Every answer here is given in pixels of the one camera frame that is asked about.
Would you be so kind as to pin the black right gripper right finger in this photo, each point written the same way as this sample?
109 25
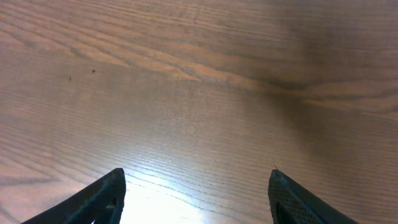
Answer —
291 203

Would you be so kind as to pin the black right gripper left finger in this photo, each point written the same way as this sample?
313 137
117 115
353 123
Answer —
101 202

